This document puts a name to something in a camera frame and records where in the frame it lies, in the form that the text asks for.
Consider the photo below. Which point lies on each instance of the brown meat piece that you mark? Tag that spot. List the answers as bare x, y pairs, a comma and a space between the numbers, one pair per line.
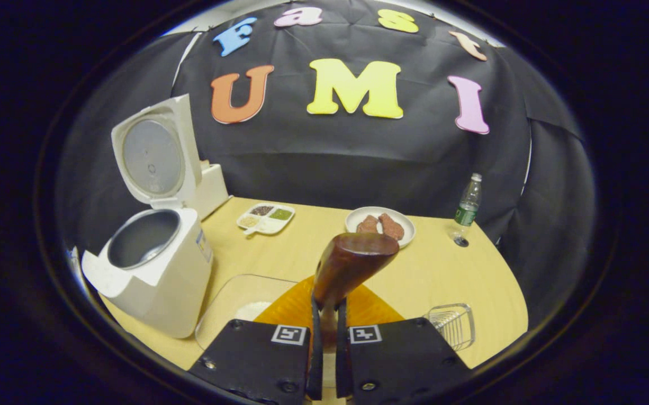
392, 226
368, 225

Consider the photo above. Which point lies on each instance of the white rice cooker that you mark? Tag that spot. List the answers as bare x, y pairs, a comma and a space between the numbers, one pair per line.
156, 281

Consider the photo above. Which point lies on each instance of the black backdrop cloth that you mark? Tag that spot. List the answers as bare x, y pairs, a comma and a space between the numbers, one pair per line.
358, 157

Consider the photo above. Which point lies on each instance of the white toaster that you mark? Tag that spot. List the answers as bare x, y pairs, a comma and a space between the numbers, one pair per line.
215, 188

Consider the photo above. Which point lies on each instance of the clear water bottle green label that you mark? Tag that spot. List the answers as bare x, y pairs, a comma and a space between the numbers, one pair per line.
467, 211

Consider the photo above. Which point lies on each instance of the brown wooden spoon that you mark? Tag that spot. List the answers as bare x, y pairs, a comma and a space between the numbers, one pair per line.
352, 261

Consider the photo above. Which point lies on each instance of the white round plate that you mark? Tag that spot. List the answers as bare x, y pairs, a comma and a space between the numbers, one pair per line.
403, 222

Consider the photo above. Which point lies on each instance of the clear box of rice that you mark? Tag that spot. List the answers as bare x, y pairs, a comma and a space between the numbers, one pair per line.
240, 306

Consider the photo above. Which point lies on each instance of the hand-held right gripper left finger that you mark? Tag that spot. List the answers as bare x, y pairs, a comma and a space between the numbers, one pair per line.
257, 360

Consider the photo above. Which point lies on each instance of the white divided dish with grains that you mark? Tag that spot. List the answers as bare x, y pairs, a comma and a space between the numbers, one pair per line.
265, 219

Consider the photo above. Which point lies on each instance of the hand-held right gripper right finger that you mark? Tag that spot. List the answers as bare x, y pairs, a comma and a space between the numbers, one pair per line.
403, 363

